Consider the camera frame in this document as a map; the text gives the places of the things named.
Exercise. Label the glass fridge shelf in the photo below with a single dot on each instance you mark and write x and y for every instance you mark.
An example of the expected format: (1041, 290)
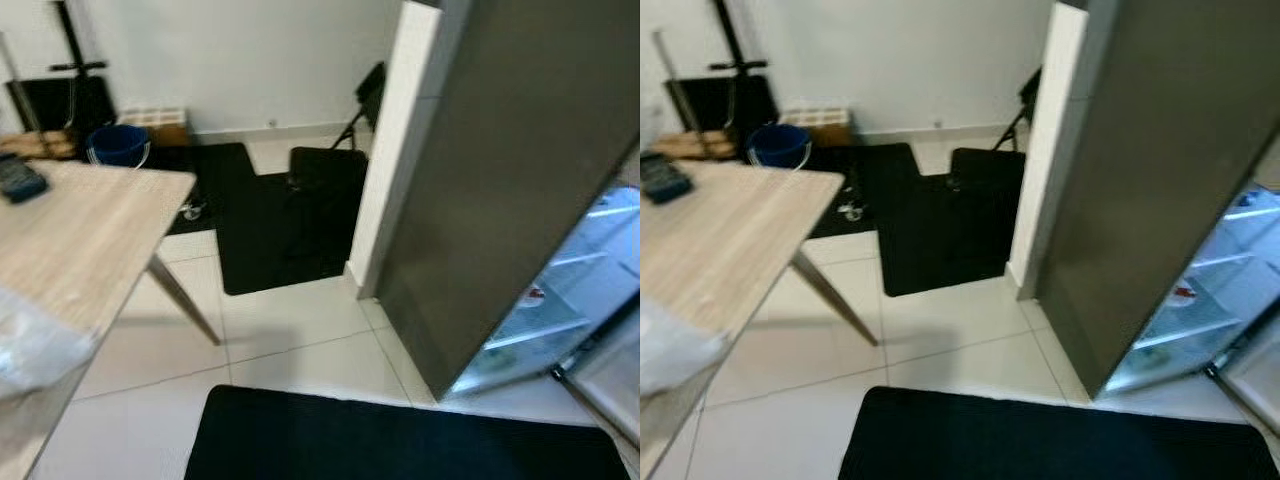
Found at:
(1190, 333)
(540, 333)

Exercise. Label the fridge door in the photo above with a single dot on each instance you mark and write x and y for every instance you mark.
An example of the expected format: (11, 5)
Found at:
(615, 385)
(1255, 385)

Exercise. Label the dark grey fridge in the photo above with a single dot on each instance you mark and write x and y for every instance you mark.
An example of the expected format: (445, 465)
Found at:
(1150, 150)
(500, 150)

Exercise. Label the black handheld device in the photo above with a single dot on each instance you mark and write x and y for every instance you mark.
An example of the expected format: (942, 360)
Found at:
(20, 180)
(665, 180)

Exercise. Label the light wooden table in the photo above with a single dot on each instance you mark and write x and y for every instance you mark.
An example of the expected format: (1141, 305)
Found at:
(90, 230)
(745, 230)

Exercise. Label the brown wooden board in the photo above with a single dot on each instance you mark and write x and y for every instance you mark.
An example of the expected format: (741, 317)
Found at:
(695, 147)
(35, 147)

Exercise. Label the clear plastic bag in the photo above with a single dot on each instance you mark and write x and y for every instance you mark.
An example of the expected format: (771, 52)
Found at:
(35, 350)
(675, 350)

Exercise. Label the red food item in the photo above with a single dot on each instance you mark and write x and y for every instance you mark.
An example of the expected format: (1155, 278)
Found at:
(535, 296)
(1186, 294)

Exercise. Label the black flat panel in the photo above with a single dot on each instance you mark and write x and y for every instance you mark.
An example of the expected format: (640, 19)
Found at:
(705, 100)
(40, 105)

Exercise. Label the grey metal pole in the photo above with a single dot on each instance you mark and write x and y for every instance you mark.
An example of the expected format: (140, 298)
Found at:
(18, 85)
(678, 85)

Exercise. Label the blue plastic bucket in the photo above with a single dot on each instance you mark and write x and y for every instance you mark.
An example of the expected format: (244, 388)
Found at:
(115, 148)
(778, 148)

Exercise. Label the black pole stand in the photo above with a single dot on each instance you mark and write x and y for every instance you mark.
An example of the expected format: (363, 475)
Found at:
(72, 50)
(732, 50)

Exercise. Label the brown cardboard box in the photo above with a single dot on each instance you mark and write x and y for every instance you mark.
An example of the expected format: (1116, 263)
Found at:
(822, 125)
(160, 125)

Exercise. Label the small black floor mat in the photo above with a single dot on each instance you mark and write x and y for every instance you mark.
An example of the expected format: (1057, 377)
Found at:
(880, 170)
(215, 170)

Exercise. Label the black folding chair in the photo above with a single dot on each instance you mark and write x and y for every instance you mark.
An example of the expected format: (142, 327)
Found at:
(372, 95)
(1030, 95)

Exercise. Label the black rectangular floor mat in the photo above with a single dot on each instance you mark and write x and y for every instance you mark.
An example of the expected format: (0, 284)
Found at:
(950, 230)
(290, 230)

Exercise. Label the large black floor mat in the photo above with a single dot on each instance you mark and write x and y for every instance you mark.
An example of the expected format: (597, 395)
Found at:
(1050, 440)
(400, 440)

